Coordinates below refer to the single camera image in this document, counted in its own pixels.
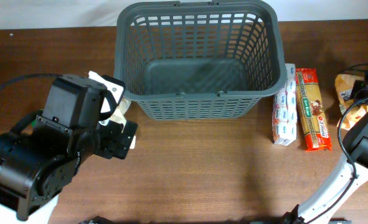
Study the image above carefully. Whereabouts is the orange spaghetti packet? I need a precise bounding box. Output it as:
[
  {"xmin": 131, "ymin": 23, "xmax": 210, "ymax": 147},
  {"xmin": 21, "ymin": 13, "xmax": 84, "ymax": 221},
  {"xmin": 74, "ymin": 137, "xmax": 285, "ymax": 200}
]
[{"xmin": 295, "ymin": 68, "xmax": 332, "ymax": 151}]

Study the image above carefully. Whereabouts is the grey plastic shopping basket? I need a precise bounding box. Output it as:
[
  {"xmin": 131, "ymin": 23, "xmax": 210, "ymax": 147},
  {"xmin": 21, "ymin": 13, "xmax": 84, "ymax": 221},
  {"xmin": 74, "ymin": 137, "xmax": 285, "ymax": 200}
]
[{"xmin": 114, "ymin": 1, "xmax": 287, "ymax": 120}]

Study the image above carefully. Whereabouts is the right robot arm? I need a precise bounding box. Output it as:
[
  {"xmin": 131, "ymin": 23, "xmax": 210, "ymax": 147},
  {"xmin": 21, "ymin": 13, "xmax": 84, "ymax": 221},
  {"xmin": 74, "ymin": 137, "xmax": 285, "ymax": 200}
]
[{"xmin": 279, "ymin": 68, "xmax": 368, "ymax": 223}]

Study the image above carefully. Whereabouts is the white tissue pack bundle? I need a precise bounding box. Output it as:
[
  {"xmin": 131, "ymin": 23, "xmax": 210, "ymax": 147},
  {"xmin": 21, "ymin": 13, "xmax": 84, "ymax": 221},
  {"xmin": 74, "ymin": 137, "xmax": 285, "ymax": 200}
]
[{"xmin": 272, "ymin": 63, "xmax": 298, "ymax": 146}]

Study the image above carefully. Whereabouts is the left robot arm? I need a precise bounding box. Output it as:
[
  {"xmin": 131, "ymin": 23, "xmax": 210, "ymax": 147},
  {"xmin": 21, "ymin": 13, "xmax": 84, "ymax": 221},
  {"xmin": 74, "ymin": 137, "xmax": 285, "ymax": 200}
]
[{"xmin": 0, "ymin": 74, "xmax": 138, "ymax": 223}]

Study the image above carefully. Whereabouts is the orange coffee snack bag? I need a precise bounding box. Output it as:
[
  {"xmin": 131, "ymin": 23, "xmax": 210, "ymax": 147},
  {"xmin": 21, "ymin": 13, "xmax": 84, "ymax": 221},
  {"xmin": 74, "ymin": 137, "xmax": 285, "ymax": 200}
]
[{"xmin": 334, "ymin": 74, "xmax": 368, "ymax": 130}]

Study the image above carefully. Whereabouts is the cream plastic food bag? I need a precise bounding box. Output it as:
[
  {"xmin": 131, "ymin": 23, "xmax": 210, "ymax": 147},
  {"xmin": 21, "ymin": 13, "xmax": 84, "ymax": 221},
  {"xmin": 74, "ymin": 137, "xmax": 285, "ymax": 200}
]
[{"xmin": 108, "ymin": 98, "xmax": 137, "ymax": 150}]

